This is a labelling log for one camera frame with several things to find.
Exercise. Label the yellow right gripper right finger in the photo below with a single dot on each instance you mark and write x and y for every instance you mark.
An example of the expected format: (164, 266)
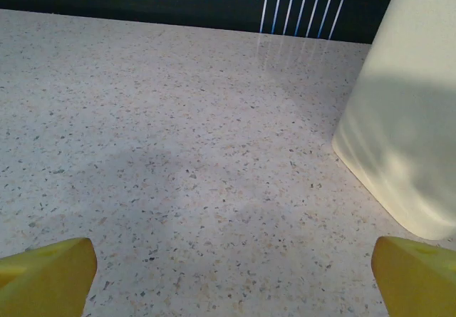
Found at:
(417, 281)

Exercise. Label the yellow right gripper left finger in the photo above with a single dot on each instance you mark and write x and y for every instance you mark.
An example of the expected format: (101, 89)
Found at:
(46, 281)

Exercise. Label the cream knife holder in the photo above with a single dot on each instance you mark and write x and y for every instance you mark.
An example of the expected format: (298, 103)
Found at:
(402, 117)

